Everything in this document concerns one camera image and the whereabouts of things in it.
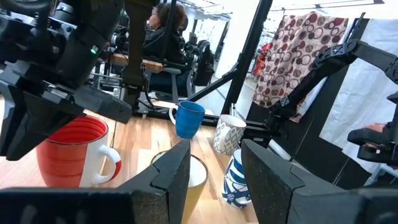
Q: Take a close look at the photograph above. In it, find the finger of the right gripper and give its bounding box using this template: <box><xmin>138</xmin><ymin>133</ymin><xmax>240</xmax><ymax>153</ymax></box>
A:
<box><xmin>0</xmin><ymin>88</ymin><xmax>85</xmax><ymax>162</ymax></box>
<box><xmin>73</xmin><ymin>85</ymin><xmax>134</xmax><ymax>124</ymax></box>

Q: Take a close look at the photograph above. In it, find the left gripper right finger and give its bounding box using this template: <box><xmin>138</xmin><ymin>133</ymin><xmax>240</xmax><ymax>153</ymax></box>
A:
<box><xmin>241</xmin><ymin>139</ymin><xmax>358</xmax><ymax>224</ymax></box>

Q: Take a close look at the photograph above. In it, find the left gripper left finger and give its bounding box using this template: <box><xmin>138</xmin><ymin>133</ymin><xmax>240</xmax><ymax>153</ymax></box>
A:
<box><xmin>119</xmin><ymin>139</ymin><xmax>192</xmax><ymax>224</ymax></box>

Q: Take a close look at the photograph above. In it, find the yellow mug white handle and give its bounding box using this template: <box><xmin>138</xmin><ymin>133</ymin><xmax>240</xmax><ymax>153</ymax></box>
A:
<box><xmin>150</xmin><ymin>150</ymin><xmax>208</xmax><ymax>224</ymax></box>

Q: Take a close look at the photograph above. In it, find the blue white patterned mug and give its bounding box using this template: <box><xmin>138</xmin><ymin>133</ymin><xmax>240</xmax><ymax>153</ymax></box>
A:
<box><xmin>221</xmin><ymin>148</ymin><xmax>252</xmax><ymax>209</ymax></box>

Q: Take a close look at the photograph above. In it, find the red and white mug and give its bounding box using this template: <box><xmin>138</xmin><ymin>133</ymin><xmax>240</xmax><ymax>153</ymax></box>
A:
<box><xmin>35</xmin><ymin>114</ymin><xmax>123</xmax><ymax>189</ymax></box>

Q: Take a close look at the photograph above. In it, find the beige white mug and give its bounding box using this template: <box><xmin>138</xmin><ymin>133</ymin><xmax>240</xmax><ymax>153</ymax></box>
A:
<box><xmin>213</xmin><ymin>114</ymin><xmax>248</xmax><ymax>156</ymax></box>

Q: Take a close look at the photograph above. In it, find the background wooden table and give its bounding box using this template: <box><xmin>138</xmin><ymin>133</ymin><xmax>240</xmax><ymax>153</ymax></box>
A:
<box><xmin>107</xmin><ymin>52</ymin><xmax>164</xmax><ymax>74</ymax></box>

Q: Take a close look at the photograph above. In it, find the grey office chair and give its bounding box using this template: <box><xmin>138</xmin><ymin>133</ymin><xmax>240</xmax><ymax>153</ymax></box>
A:
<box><xmin>142</xmin><ymin>57</ymin><xmax>195</xmax><ymax>105</ymax></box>

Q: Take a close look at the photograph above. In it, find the person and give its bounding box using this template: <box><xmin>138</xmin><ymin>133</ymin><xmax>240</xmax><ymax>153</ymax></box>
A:
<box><xmin>141</xmin><ymin>2</ymin><xmax>189</xmax><ymax>65</ymax></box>

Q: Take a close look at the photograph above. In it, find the black office chair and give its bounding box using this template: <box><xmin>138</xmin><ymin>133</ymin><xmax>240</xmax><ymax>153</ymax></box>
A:
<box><xmin>192</xmin><ymin>39</ymin><xmax>216</xmax><ymax>88</ymax></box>

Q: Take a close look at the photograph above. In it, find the person's hand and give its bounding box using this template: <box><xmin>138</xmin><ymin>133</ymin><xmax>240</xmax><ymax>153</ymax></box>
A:
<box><xmin>364</xmin><ymin>122</ymin><xmax>387</xmax><ymax>134</ymax></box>

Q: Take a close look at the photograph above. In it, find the white cloth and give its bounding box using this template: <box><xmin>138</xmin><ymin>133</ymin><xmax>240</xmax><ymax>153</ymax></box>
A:
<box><xmin>320</xmin><ymin>18</ymin><xmax>398</xmax><ymax>175</ymax></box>

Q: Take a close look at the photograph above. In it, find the circle pattern cloth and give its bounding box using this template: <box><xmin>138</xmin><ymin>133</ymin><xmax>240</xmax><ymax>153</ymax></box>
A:
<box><xmin>252</xmin><ymin>11</ymin><xmax>349</xmax><ymax>124</ymax></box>

